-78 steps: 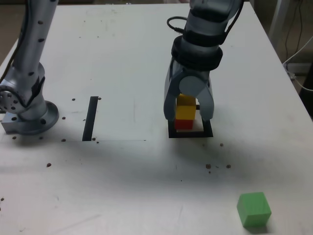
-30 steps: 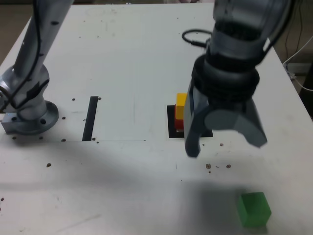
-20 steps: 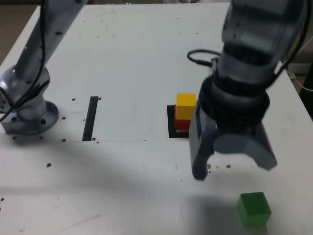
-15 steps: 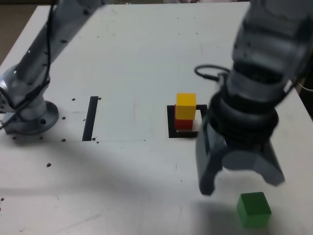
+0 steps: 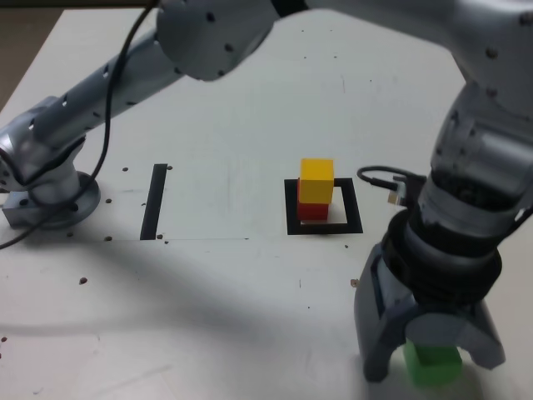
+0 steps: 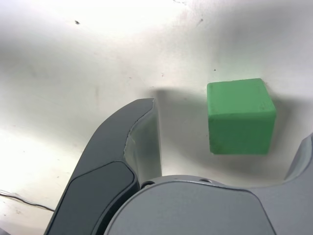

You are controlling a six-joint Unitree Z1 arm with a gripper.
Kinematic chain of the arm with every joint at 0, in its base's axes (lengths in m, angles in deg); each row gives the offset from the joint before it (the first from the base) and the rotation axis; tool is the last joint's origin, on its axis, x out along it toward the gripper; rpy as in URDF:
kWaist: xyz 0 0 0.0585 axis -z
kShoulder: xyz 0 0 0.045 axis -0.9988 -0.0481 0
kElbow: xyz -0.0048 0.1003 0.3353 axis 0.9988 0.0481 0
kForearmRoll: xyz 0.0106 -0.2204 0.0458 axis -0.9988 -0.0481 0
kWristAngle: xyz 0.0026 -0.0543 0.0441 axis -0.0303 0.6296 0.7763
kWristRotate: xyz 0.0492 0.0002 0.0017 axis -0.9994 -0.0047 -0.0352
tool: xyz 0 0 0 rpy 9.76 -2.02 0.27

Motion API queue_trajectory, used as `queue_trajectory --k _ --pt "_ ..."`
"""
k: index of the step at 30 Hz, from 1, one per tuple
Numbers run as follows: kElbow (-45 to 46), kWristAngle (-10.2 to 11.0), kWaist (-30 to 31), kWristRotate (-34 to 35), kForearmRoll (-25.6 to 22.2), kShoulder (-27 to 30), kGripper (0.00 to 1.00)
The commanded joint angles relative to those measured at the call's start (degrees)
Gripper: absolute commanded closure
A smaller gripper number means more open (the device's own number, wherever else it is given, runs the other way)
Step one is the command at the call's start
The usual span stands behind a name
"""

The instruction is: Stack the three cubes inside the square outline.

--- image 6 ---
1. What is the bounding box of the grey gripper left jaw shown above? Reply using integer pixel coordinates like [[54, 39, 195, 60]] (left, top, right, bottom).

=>
[[44, 97, 163, 235]]

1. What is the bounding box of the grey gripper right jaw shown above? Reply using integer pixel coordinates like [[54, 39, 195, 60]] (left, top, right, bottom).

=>
[[105, 132, 313, 235]]

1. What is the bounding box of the green cube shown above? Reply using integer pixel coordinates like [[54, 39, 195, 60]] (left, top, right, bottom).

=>
[[206, 78, 277, 156]]

